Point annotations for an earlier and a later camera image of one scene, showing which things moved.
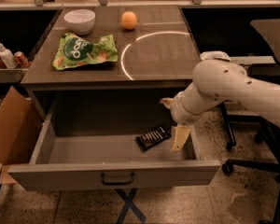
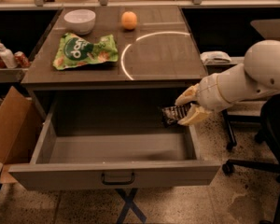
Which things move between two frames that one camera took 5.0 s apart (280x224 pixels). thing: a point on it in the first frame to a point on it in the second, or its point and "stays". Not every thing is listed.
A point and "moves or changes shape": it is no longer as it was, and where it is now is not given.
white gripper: x=177 y=110 to x=209 y=92
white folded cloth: x=215 y=54 stays
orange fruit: x=129 y=20 stays
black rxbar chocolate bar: x=147 y=140 moves or changes shape
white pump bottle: x=7 y=55 stays
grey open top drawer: x=89 y=142 stays
